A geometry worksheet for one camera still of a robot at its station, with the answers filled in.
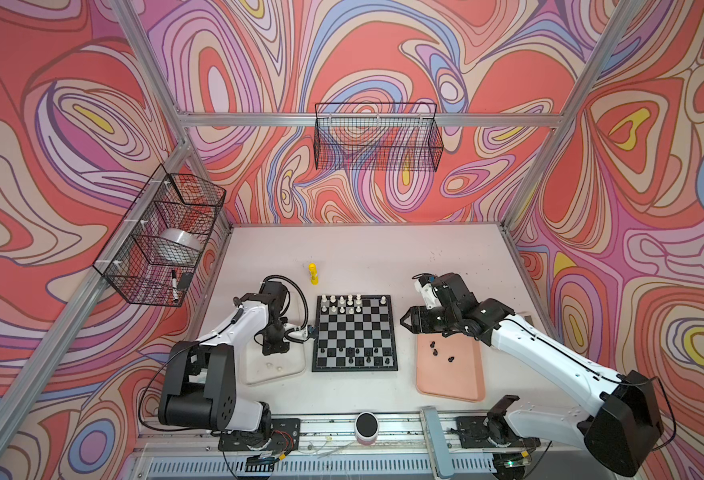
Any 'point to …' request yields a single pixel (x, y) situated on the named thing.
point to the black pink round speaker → (366, 426)
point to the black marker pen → (174, 287)
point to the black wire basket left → (152, 253)
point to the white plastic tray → (255, 366)
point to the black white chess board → (354, 333)
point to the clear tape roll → (180, 240)
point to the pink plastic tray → (450, 367)
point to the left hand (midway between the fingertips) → (281, 339)
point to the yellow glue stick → (314, 279)
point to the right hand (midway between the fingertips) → (412, 327)
